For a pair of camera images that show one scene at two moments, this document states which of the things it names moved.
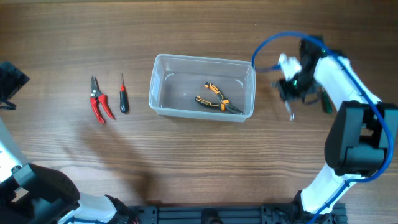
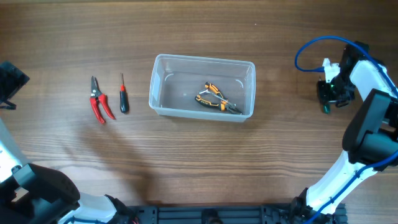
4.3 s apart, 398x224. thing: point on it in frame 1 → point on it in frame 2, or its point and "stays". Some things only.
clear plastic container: [202, 88] stays
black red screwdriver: [124, 105] stays
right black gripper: [285, 92] → [324, 98]
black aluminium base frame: [233, 214] stays
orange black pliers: [224, 105] stays
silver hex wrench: [291, 116] → [213, 95]
